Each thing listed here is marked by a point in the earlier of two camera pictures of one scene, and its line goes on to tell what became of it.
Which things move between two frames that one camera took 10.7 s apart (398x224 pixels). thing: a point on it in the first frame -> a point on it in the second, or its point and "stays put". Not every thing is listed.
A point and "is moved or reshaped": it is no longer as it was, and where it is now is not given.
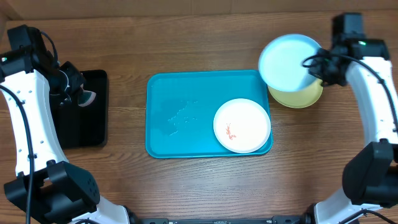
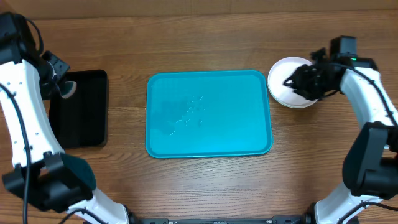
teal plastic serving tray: x=180 y=108 stays put
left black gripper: x=79 y=79 -> x=50 y=90
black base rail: x=291 y=219 stays put
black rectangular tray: x=87 y=126 stays put
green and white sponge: x=85 y=97 is moved or reshaped
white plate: x=242 y=126 -> x=283 y=94
